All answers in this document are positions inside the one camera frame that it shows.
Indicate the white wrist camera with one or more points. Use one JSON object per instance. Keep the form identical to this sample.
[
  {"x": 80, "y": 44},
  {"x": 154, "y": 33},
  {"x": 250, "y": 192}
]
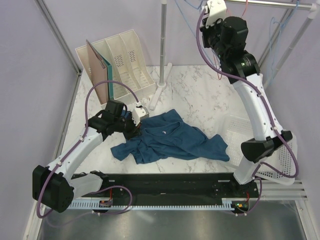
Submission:
[
  {"x": 138, "y": 114},
  {"x": 206, "y": 8}
]

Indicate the white plastic file organizer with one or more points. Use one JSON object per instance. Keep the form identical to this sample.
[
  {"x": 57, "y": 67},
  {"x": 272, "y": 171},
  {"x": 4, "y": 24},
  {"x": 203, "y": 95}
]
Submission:
[{"x": 124, "y": 52}]

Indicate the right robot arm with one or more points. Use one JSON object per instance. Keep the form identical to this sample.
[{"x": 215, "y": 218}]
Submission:
[{"x": 227, "y": 38}]

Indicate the pink wire hanger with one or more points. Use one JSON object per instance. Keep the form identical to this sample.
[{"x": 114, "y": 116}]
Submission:
[
  {"x": 215, "y": 60},
  {"x": 245, "y": 9}
]

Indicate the pink wire hanger left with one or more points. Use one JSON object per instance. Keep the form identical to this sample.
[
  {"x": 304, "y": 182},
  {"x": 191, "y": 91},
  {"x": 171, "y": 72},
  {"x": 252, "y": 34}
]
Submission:
[{"x": 215, "y": 60}]

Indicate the teal folder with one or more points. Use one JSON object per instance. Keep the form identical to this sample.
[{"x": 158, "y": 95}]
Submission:
[{"x": 109, "y": 78}]

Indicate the blue t shirt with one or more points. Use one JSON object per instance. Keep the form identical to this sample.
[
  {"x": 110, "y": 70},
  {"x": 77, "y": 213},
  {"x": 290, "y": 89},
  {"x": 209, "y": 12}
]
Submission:
[{"x": 167, "y": 135}]

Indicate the white slotted cable duct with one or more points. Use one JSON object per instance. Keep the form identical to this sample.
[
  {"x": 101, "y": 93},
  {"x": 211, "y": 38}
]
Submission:
[{"x": 98, "y": 204}]

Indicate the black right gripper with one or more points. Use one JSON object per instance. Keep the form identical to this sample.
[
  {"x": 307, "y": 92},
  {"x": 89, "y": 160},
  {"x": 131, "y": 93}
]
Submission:
[{"x": 205, "y": 31}]

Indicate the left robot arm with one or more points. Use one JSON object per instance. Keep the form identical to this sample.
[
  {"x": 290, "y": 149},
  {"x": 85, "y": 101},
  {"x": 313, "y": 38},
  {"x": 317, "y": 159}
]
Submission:
[{"x": 54, "y": 185}]

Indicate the brown cardboard folder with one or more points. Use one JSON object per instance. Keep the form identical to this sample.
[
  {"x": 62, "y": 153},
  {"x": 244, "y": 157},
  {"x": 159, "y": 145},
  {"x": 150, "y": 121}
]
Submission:
[{"x": 99, "y": 73}]

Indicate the blue wire hanger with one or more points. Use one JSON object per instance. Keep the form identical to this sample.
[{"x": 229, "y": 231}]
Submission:
[
  {"x": 276, "y": 27},
  {"x": 190, "y": 11}
]

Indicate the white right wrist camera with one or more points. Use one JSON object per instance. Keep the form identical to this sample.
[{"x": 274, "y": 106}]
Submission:
[{"x": 206, "y": 8}]

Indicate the white clothes rack foot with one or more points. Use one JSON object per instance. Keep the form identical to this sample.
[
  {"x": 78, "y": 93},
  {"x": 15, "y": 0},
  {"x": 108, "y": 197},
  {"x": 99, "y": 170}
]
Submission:
[{"x": 164, "y": 74}]

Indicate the pink wire hanger right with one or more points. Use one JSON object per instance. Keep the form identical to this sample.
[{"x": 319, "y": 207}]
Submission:
[{"x": 245, "y": 9}]

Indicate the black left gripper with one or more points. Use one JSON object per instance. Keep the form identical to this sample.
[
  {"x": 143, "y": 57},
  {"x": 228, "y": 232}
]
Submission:
[{"x": 135, "y": 131}]

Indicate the metal clothes rack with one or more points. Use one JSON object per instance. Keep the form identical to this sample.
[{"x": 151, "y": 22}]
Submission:
[{"x": 312, "y": 8}]

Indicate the white plastic laundry basket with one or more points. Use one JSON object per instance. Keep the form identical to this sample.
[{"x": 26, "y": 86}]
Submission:
[{"x": 235, "y": 130}]

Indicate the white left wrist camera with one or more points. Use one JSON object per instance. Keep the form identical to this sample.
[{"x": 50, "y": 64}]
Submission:
[{"x": 138, "y": 114}]

